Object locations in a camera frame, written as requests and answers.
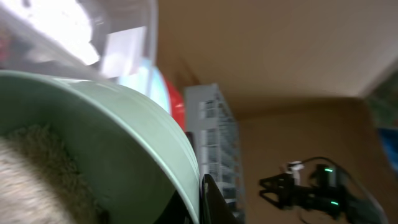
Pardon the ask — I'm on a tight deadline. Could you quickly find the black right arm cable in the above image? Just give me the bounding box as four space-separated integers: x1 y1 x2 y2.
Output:
298 156 389 218

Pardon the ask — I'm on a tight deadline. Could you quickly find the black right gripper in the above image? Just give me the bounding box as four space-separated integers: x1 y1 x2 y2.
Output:
200 173 314 224

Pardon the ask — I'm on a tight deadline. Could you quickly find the clear plastic bin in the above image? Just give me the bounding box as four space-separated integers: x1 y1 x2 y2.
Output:
1 0 159 95

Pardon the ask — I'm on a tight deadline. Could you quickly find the green bowl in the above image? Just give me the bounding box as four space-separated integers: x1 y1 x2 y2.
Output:
1 70 200 224

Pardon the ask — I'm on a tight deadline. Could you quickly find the rice grains heap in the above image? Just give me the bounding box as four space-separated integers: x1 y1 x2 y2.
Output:
1 125 110 224

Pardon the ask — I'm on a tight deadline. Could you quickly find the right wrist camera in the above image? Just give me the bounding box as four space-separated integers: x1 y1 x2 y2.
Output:
281 161 305 185

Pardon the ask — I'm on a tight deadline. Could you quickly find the light blue plate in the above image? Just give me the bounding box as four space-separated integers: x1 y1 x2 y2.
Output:
118 58 171 114

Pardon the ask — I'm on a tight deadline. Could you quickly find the grey dishwasher rack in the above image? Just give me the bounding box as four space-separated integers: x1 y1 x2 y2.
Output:
184 83 246 223

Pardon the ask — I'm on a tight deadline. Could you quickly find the red serving tray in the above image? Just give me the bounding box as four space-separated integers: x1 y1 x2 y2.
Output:
164 78 185 131

